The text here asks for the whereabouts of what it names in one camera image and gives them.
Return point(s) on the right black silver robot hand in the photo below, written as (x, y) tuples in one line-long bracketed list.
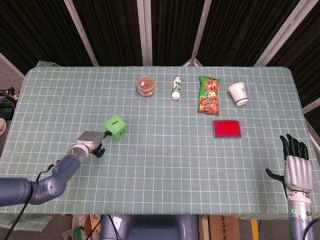
[(298, 175)]

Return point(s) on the green snack bag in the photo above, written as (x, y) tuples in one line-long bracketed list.
[(209, 97)]

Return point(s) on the white paper cup blue stripe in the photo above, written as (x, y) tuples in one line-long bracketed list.
[(238, 93)]

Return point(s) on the colourful printed paper bag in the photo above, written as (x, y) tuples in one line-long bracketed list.
[(80, 227)]

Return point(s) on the clear plastic jar brown snack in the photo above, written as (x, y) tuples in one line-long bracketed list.
[(145, 86)]

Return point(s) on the green cube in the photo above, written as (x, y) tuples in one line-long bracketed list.
[(115, 125)]

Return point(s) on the small white bottle green label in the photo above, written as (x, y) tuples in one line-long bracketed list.
[(176, 88)]

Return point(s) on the red ink pad grey case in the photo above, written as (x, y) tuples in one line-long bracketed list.
[(227, 128)]

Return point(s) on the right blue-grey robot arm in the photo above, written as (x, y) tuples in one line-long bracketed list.
[(301, 220)]

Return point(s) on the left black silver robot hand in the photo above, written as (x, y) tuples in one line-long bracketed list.
[(90, 138)]

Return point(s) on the brown cardboard box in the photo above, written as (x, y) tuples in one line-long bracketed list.
[(225, 228)]

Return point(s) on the white partition frame post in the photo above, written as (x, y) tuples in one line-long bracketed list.
[(81, 32), (282, 32), (200, 32), (145, 32)]

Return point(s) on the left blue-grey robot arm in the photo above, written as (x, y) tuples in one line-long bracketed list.
[(57, 175)]

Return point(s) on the green checkered tablecloth table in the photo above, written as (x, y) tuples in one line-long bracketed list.
[(175, 170)]

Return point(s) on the blue-grey robot torso base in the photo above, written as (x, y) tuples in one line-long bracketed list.
[(150, 227)]

